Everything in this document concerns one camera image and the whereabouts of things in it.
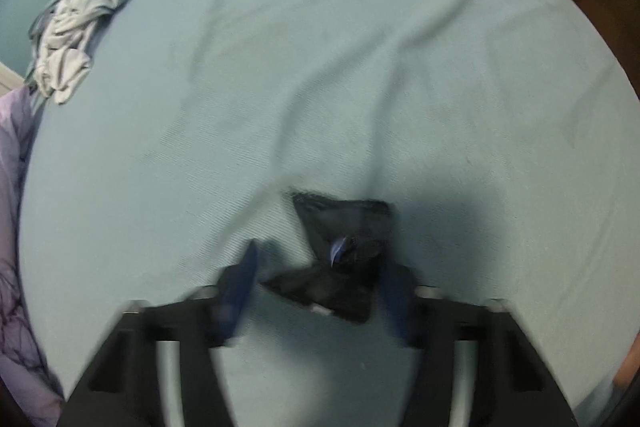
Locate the lavender duvet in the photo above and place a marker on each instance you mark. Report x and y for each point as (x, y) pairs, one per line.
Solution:
(15, 257)

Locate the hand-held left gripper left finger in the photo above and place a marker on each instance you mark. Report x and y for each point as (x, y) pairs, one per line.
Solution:
(240, 282)

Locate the crumpled grey-green clothes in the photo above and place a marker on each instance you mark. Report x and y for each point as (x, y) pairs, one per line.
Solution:
(65, 42)

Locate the black snack packet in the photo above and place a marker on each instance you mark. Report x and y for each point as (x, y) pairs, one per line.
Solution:
(340, 292)

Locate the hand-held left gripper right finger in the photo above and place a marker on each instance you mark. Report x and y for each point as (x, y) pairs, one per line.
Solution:
(395, 302)

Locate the brown wooden chair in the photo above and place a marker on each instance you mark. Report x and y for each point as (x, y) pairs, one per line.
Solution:
(615, 7)

